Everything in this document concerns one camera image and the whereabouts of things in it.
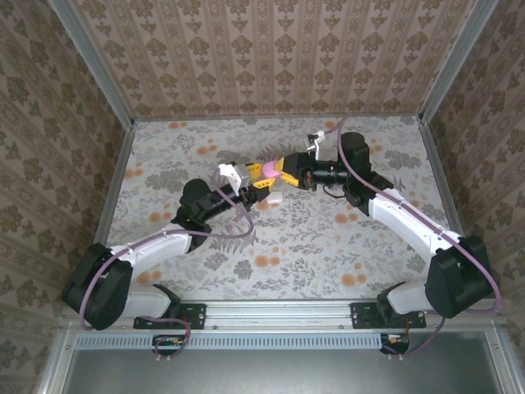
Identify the pink oval charging case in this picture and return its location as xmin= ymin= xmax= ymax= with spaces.
xmin=262 ymin=161 xmax=285 ymax=179

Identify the floral table cloth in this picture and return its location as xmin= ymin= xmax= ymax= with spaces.
xmin=92 ymin=116 xmax=473 ymax=300

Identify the grey metal panel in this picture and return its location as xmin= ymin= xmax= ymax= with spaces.
xmin=39 ymin=328 xmax=516 ymax=394

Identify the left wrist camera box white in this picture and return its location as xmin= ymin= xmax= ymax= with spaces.
xmin=218 ymin=163 xmax=252 ymax=195

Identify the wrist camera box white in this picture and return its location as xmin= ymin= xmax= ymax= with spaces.
xmin=218 ymin=163 xmax=252 ymax=195
xmin=305 ymin=130 xmax=328 ymax=152

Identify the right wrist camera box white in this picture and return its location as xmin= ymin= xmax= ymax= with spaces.
xmin=305 ymin=130 xmax=328 ymax=152

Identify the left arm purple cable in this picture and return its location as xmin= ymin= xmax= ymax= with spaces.
xmin=80 ymin=168 xmax=255 ymax=364

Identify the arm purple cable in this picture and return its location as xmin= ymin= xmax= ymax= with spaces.
xmin=80 ymin=168 xmax=255 ymax=364
xmin=322 ymin=117 xmax=504 ymax=362

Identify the aluminium side rail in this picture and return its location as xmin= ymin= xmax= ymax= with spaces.
xmin=417 ymin=117 xmax=487 ymax=299
xmin=76 ymin=121 xmax=139 ymax=300

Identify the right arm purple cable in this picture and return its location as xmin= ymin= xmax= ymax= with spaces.
xmin=322 ymin=117 xmax=504 ymax=362

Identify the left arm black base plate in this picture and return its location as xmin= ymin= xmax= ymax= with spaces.
xmin=134 ymin=302 xmax=206 ymax=330

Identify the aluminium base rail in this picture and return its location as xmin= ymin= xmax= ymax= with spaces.
xmin=61 ymin=299 xmax=504 ymax=329

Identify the aluminium frame post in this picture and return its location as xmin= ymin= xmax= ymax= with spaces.
xmin=418 ymin=0 xmax=500 ymax=124
xmin=47 ymin=0 xmax=135 ymax=126

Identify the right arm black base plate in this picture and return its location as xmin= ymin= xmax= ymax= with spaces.
xmin=350 ymin=302 xmax=427 ymax=329

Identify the grey slotted cable duct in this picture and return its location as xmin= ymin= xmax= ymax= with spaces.
xmin=75 ymin=332 xmax=385 ymax=350

